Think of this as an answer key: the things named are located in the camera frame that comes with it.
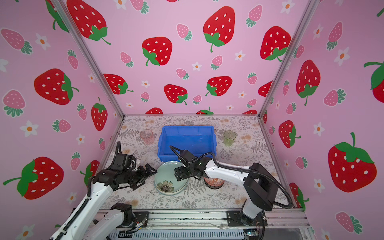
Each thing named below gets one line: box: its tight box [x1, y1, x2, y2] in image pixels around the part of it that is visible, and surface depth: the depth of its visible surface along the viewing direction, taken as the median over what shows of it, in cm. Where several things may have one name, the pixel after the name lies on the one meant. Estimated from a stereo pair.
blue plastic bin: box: [157, 125, 217, 162], surface depth 109 cm
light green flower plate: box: [154, 160, 189, 196], surface depth 84 cm
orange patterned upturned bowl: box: [204, 177, 225, 189], surface depth 80 cm
